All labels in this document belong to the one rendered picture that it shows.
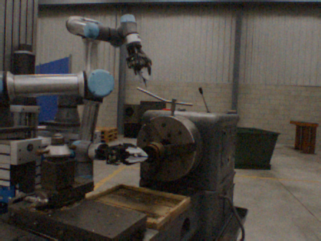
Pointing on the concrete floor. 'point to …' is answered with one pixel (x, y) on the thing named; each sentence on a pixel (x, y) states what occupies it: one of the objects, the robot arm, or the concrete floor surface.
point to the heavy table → (305, 136)
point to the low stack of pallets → (107, 133)
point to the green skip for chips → (254, 148)
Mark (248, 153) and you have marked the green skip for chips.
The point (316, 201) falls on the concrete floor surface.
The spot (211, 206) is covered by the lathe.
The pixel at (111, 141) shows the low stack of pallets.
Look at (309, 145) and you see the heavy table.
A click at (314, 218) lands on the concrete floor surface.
